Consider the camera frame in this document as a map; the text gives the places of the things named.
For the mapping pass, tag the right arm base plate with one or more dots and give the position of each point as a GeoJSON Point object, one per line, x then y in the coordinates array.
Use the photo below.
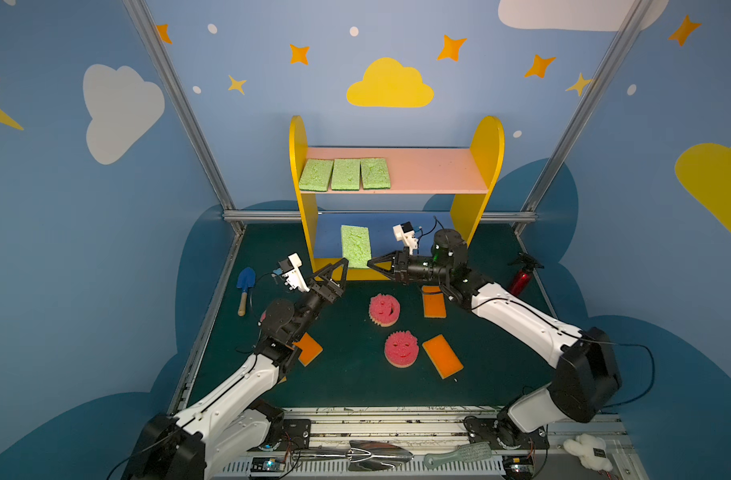
{"type": "Point", "coordinates": [503, 434]}

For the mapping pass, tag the white plush toy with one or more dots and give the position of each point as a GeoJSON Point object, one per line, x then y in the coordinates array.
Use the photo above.
{"type": "Point", "coordinates": [591, 451]}

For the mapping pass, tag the aluminium rail base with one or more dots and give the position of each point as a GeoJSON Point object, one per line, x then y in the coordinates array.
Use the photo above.
{"type": "Point", "coordinates": [435, 429]}

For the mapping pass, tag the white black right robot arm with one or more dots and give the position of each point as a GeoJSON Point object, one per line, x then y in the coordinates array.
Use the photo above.
{"type": "Point", "coordinates": [586, 373]}

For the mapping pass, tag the green sponge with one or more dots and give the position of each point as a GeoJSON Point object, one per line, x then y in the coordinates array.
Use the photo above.
{"type": "Point", "coordinates": [356, 246]}
{"type": "Point", "coordinates": [345, 175]}
{"type": "Point", "coordinates": [316, 175]}
{"type": "Point", "coordinates": [375, 174]}

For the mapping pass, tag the pink smiley sponge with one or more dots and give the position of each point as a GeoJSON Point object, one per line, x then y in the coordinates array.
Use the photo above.
{"type": "Point", "coordinates": [384, 310]}
{"type": "Point", "coordinates": [401, 349]}

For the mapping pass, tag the yellow shelf with coloured boards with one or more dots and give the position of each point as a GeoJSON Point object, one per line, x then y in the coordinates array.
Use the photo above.
{"type": "Point", "coordinates": [468, 174]}

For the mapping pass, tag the left green circuit board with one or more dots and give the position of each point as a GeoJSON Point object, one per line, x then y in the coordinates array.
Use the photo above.
{"type": "Point", "coordinates": [266, 467]}

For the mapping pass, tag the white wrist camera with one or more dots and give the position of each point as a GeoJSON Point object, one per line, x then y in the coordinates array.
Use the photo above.
{"type": "Point", "coordinates": [405, 234]}
{"type": "Point", "coordinates": [289, 271]}

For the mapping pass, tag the orange sponge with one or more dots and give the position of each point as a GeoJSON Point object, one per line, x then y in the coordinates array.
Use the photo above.
{"type": "Point", "coordinates": [433, 302]}
{"type": "Point", "coordinates": [442, 356]}
{"type": "Point", "coordinates": [309, 349]}

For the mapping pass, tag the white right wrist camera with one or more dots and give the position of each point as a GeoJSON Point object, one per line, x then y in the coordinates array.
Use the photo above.
{"type": "Point", "coordinates": [405, 234]}

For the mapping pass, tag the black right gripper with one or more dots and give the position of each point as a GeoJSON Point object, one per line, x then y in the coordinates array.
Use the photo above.
{"type": "Point", "coordinates": [401, 264]}

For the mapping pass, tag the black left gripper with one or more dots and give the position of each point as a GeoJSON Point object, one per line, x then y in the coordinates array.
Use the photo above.
{"type": "Point", "coordinates": [324, 288]}

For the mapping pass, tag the green circuit board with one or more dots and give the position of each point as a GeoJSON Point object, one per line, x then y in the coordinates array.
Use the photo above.
{"type": "Point", "coordinates": [518, 468]}
{"type": "Point", "coordinates": [266, 467]}

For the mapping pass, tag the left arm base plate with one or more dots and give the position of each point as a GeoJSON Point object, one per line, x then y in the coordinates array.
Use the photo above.
{"type": "Point", "coordinates": [291, 433]}

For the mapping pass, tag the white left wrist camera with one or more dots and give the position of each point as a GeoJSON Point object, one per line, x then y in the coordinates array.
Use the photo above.
{"type": "Point", "coordinates": [289, 271]}

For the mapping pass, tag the red toy fire extinguisher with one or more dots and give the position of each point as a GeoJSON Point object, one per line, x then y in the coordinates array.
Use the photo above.
{"type": "Point", "coordinates": [527, 267]}

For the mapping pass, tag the silver metal trowel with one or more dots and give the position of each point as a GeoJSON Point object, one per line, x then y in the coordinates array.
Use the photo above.
{"type": "Point", "coordinates": [361, 455]}

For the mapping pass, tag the blue toy shovel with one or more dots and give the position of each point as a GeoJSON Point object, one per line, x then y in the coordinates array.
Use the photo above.
{"type": "Point", "coordinates": [245, 281]}

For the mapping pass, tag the pink smiley sponge front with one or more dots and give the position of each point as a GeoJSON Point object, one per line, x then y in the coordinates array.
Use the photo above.
{"type": "Point", "coordinates": [401, 349]}

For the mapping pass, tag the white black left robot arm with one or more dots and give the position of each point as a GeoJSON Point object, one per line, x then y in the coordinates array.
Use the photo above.
{"type": "Point", "coordinates": [199, 441]}

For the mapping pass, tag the pale green brush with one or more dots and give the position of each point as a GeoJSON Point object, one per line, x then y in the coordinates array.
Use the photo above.
{"type": "Point", "coordinates": [472, 452]}

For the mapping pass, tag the right green circuit board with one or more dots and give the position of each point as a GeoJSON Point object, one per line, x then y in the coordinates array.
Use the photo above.
{"type": "Point", "coordinates": [518, 468]}

